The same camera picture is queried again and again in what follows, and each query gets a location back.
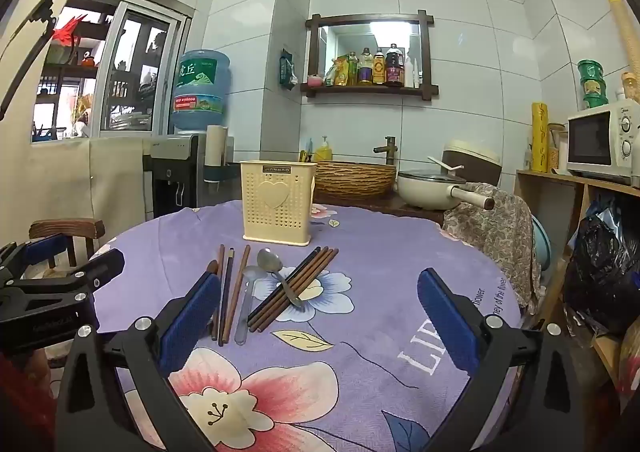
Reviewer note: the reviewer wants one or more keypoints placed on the yellow soap pump bottle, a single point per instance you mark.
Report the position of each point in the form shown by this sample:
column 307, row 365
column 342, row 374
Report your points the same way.
column 323, row 151

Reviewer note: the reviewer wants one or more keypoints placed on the dark wooden chair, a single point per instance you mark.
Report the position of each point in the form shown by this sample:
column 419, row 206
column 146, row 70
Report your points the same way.
column 65, row 228

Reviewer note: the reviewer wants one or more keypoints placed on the yellow oil bottle green cap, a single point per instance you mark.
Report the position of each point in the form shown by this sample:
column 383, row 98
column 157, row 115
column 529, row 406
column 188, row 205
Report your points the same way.
column 352, row 70

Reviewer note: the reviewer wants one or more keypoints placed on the brown bottle yellow label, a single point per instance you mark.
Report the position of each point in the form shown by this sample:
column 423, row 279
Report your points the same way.
column 378, row 67

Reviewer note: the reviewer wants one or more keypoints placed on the brown wooden chopstick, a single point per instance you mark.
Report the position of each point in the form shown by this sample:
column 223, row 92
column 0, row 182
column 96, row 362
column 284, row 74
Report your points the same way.
column 221, row 257
column 326, row 262
column 318, row 262
column 236, row 292
column 311, row 262

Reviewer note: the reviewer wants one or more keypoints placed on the woven basket wash basin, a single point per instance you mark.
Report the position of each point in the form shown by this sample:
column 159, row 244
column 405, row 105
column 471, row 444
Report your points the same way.
column 355, row 180

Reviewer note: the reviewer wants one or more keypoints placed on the yellow snack bag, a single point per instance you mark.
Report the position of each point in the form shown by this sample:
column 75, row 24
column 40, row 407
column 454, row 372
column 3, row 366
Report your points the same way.
column 337, row 72

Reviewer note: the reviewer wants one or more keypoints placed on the person's left forearm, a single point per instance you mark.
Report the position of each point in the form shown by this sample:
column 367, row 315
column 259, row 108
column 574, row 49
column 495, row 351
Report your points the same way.
column 20, row 402

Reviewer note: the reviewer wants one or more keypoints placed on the brown floral cloth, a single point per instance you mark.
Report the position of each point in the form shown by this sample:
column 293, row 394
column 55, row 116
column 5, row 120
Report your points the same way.
column 500, row 232

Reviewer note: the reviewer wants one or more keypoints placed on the dark wooden framed wall shelf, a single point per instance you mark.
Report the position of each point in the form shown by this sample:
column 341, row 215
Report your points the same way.
column 314, row 52

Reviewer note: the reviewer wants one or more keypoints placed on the green hanging packet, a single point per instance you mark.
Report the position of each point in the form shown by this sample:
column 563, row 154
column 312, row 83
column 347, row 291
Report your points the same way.
column 288, row 70

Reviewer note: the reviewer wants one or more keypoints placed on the yellow wrapped packet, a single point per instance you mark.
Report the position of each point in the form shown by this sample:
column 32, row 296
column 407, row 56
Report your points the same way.
column 539, row 137

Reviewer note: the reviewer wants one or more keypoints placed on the wooden shelf unit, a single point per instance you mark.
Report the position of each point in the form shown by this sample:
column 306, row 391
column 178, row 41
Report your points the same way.
column 550, row 178

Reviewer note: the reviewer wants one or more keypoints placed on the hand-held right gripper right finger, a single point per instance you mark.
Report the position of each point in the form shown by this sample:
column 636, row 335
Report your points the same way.
column 450, row 322

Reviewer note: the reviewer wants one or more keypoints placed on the sliding window frame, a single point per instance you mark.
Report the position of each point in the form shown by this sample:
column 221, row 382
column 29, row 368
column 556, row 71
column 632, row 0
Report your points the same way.
column 107, row 82

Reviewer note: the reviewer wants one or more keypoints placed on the water dispenser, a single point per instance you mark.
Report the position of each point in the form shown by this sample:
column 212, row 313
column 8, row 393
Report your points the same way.
column 172, row 172

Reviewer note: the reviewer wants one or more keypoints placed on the light blue basin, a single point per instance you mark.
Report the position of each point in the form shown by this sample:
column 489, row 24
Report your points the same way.
column 542, row 242

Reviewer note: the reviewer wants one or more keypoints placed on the black plastic bag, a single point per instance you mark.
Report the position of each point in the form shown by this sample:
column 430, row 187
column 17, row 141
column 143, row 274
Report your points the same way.
column 600, row 272

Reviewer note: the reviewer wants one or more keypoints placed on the cream plastic utensil holder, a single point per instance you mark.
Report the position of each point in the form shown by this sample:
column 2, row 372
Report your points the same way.
column 277, row 212

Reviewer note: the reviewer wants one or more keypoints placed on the stack of green cups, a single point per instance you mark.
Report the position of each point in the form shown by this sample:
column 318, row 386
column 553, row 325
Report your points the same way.
column 592, row 82

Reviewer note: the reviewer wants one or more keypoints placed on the long yellow wrapped tube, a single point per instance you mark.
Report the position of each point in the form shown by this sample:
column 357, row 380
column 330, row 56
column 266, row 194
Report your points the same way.
column 622, row 27

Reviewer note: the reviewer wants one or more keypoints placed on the clear storage jar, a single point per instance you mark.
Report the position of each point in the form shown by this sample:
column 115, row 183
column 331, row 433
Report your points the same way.
column 556, row 147

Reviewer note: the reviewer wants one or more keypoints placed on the dark sauce bottle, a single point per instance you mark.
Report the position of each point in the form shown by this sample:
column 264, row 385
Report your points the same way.
column 394, row 65

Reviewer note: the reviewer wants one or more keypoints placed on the blue water jug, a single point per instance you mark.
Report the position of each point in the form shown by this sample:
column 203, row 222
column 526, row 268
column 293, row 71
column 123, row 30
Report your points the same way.
column 200, row 87

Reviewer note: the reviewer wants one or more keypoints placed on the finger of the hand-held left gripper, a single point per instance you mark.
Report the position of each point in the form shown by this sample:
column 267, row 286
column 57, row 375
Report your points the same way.
column 42, row 248
column 100, row 269

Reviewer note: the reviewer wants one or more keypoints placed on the pink round item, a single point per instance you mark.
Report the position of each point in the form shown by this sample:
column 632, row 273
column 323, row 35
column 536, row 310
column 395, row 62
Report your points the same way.
column 315, row 81

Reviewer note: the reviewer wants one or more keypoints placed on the metal spoon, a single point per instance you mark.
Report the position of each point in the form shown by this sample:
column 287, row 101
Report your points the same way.
column 270, row 259

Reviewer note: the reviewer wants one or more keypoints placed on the small blue tube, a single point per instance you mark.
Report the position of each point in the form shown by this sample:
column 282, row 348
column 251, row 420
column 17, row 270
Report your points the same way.
column 309, row 147

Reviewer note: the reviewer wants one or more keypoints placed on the purple floral tablecloth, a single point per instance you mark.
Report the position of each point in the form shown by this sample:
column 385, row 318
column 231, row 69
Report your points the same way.
column 380, row 257

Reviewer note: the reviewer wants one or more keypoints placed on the glass pan lid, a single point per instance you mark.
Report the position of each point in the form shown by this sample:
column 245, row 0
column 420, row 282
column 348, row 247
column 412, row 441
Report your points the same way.
column 430, row 176

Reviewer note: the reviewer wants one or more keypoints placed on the red paper flower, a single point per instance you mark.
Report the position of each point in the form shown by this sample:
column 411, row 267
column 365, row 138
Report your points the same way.
column 70, row 30

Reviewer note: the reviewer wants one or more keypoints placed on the bronze faucet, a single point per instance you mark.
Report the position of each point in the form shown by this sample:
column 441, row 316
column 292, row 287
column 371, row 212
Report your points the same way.
column 389, row 150

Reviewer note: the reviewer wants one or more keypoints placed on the beige cloth cover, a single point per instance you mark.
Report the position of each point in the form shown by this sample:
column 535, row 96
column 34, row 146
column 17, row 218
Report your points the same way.
column 75, row 182

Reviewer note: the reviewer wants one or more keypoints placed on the cream and brown rice cooker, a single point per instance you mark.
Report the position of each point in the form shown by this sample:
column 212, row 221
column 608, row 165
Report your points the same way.
column 475, row 157

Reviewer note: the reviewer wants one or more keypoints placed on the white squeeze bottle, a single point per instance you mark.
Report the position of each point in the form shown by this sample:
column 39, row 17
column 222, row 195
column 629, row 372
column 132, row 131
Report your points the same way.
column 411, row 72

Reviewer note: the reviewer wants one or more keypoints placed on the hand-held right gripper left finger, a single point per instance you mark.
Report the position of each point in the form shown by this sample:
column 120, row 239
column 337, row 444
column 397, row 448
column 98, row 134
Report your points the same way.
column 190, row 317

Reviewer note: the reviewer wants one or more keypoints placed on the dark chopstick with gold band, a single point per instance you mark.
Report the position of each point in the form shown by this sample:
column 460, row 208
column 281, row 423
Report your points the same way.
column 227, row 282

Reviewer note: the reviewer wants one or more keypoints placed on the white microwave oven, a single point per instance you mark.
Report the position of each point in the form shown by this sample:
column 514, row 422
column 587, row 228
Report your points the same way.
column 590, row 137

